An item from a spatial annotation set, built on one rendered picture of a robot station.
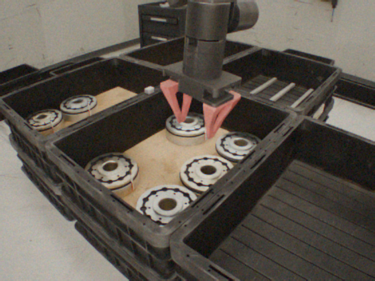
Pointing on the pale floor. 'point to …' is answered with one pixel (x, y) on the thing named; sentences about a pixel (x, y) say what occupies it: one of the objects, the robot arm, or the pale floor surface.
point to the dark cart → (160, 23)
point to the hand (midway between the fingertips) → (196, 125)
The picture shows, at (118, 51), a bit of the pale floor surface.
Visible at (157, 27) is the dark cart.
